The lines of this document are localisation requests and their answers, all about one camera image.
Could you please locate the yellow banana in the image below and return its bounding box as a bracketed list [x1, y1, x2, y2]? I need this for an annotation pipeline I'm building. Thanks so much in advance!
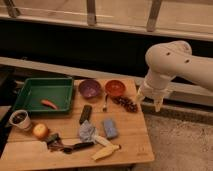
[92, 145, 121, 160]

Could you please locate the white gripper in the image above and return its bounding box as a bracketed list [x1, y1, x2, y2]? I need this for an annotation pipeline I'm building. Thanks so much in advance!
[136, 79, 169, 112]

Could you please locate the orange carrot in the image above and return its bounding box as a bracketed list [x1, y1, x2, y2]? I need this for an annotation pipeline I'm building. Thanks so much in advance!
[41, 99, 58, 110]

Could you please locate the black handled brush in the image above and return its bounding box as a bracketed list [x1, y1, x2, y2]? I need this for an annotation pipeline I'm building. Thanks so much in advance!
[45, 133, 94, 154]

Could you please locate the orange bowl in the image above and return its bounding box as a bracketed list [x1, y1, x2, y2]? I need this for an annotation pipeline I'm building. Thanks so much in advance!
[105, 80, 126, 97]

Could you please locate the purple bowl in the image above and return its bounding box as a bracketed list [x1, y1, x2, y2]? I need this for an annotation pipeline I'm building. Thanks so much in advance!
[78, 79, 101, 99]

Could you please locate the red yellow apple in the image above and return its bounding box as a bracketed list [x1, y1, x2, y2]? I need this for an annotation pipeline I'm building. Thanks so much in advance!
[33, 123, 49, 139]

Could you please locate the white paper cup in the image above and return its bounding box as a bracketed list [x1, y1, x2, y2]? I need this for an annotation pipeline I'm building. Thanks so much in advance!
[9, 110, 32, 131]

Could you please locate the crumpled grey cloth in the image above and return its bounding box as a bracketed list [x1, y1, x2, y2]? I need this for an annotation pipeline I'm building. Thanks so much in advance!
[78, 120, 97, 142]

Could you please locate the wooden cutting board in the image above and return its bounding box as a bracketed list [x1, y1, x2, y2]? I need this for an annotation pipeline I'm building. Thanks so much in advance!
[0, 78, 155, 168]

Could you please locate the dark grape bunch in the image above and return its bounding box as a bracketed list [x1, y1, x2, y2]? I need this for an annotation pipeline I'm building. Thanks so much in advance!
[112, 96, 138, 113]

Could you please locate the blue sponge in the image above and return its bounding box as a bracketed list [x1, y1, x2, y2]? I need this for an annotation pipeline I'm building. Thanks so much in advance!
[103, 119, 118, 139]

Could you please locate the metal fork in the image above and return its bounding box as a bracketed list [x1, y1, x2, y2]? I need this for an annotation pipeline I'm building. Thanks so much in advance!
[102, 94, 108, 112]

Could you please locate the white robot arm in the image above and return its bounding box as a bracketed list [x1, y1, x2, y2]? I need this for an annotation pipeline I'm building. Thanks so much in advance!
[136, 41, 213, 112]

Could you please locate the green plastic tray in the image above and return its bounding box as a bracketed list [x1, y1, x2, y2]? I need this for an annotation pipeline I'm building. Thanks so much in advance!
[12, 77, 74, 114]

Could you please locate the cream squeeze bottle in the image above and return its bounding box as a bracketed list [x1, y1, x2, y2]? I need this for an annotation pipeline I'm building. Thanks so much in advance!
[94, 135, 111, 146]

